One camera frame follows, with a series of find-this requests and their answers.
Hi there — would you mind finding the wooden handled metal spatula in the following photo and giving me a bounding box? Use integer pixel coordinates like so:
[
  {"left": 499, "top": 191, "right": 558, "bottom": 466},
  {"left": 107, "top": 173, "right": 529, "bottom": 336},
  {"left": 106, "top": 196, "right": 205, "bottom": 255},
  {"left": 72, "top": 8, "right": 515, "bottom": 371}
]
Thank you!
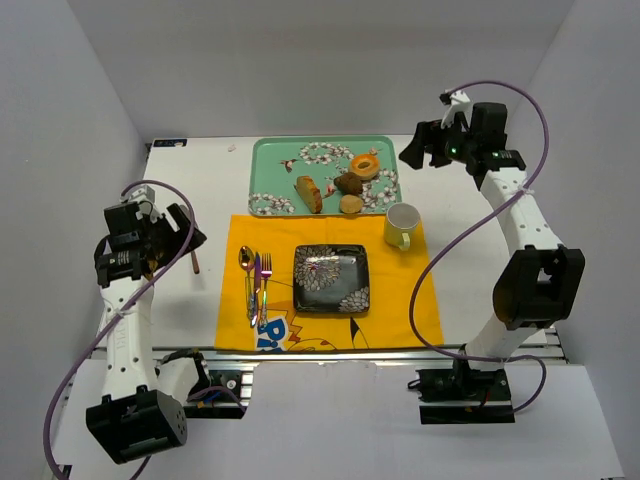
[{"left": 190, "top": 250, "right": 200, "bottom": 275}]

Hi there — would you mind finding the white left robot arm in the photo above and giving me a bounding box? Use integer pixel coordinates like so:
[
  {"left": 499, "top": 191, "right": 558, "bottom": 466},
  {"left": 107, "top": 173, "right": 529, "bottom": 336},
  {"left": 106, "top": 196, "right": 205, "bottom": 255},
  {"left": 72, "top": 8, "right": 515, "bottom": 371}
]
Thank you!
[{"left": 85, "top": 200, "right": 209, "bottom": 464}]

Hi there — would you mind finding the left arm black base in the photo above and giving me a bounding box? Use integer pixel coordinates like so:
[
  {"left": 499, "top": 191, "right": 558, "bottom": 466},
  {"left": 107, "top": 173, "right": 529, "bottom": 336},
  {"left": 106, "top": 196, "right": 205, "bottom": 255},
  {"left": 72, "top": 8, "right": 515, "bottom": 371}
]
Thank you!
[{"left": 155, "top": 348, "right": 248, "bottom": 420}]

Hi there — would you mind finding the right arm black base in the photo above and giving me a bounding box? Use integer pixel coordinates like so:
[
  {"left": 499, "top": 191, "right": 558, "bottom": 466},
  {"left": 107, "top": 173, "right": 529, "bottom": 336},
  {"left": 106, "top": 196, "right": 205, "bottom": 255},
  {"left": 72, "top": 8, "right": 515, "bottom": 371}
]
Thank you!
[{"left": 407, "top": 360, "right": 515, "bottom": 425}]

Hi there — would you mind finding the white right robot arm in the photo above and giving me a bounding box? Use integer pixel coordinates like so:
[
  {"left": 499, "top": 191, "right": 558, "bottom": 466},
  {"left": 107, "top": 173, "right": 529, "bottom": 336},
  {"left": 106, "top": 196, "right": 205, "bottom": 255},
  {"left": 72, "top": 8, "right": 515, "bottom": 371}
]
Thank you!
[{"left": 399, "top": 102, "right": 585, "bottom": 371}]

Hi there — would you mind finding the iridescent spoon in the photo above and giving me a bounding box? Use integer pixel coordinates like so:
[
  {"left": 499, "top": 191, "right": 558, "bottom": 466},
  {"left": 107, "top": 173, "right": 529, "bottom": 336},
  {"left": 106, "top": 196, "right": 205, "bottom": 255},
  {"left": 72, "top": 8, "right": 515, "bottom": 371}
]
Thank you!
[{"left": 238, "top": 246, "right": 255, "bottom": 325}]

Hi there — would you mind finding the yellow green mug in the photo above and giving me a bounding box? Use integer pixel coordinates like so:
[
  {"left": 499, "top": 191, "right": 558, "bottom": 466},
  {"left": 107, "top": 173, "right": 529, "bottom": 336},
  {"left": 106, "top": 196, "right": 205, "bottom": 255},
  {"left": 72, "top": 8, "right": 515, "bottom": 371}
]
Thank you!
[{"left": 384, "top": 203, "right": 421, "bottom": 251}]

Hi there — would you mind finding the iridescent knife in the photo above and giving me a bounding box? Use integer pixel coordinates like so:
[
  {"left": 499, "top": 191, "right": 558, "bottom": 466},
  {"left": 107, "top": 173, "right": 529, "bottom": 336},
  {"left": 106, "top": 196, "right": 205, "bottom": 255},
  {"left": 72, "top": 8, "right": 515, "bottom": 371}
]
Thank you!
[{"left": 250, "top": 253, "right": 261, "bottom": 328}]

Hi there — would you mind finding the brown croissant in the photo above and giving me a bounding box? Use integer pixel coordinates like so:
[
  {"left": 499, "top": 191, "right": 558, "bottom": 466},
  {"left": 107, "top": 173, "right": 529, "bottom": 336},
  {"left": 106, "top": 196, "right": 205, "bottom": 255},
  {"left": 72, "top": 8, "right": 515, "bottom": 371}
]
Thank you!
[{"left": 333, "top": 172, "right": 363, "bottom": 196}]

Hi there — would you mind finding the iridescent fork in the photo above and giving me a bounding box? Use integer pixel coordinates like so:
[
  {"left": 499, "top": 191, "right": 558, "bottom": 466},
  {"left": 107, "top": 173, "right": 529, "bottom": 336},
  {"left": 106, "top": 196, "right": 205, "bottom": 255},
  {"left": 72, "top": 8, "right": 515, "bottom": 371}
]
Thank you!
[{"left": 258, "top": 253, "right": 273, "bottom": 328}]

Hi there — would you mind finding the small round muffin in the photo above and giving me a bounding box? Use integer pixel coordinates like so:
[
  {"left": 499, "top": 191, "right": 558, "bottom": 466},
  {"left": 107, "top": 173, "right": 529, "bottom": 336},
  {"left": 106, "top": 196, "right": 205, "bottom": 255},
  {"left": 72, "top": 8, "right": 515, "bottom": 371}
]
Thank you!
[{"left": 339, "top": 194, "right": 364, "bottom": 215}]

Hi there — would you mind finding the blue label left corner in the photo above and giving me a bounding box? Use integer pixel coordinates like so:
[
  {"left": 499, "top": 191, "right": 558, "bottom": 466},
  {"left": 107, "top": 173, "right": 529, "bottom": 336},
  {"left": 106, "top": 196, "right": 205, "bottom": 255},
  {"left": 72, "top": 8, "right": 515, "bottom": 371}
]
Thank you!
[{"left": 152, "top": 139, "right": 187, "bottom": 148}]

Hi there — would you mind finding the green floral tray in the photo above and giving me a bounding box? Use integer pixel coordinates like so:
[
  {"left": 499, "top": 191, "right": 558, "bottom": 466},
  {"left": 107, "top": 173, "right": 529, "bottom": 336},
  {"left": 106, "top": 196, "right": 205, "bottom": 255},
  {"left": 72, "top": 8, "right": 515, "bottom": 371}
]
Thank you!
[{"left": 248, "top": 135, "right": 402, "bottom": 217}]

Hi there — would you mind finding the yellow cartoon placemat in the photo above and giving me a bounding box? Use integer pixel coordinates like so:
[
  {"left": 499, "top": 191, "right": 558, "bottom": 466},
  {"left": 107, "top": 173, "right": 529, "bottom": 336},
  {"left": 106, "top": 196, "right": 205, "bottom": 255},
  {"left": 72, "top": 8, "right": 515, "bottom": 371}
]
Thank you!
[{"left": 214, "top": 215, "right": 444, "bottom": 352}]

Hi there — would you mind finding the sliced loaf cake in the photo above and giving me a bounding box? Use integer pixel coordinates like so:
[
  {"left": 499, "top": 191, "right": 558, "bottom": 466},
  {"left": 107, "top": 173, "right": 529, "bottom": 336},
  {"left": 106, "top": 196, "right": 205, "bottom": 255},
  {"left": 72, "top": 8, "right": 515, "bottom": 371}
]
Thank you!
[{"left": 295, "top": 176, "right": 323, "bottom": 214}]

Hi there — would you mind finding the black floral square plate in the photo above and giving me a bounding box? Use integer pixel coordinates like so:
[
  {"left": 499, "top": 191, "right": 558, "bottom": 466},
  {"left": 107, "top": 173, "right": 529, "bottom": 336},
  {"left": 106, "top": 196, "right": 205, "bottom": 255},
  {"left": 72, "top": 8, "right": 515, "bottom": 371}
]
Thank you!
[{"left": 293, "top": 244, "right": 371, "bottom": 314}]

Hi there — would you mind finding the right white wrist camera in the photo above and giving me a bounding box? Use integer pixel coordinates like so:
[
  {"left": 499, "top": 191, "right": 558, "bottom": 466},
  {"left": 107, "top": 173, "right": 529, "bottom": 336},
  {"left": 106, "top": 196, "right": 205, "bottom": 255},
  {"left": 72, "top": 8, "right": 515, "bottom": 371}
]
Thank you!
[{"left": 439, "top": 89, "right": 471, "bottom": 129}]

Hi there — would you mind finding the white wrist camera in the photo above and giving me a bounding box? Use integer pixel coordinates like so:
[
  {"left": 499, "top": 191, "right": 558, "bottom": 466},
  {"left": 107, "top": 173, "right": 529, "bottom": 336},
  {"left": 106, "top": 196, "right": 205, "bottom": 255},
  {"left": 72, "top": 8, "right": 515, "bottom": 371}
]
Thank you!
[
  {"left": 126, "top": 185, "right": 161, "bottom": 222},
  {"left": 439, "top": 89, "right": 471, "bottom": 129}
]

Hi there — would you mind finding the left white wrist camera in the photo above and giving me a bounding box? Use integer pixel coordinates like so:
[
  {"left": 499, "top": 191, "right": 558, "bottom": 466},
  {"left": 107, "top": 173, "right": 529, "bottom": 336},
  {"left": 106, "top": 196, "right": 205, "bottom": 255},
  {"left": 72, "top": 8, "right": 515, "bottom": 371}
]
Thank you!
[{"left": 126, "top": 185, "right": 161, "bottom": 222}]

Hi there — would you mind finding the glazed ring donut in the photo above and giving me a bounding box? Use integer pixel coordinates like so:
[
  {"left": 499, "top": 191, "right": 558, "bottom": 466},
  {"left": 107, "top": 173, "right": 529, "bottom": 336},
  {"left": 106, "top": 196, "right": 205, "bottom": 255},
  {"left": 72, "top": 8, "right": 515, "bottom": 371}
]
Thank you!
[{"left": 349, "top": 153, "right": 380, "bottom": 181}]

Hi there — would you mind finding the aluminium front rail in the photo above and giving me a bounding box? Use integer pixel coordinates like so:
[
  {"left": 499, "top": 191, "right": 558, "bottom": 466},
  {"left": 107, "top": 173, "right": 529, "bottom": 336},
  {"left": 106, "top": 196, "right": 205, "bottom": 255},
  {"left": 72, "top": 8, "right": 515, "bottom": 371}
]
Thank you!
[{"left": 199, "top": 328, "right": 568, "bottom": 365}]

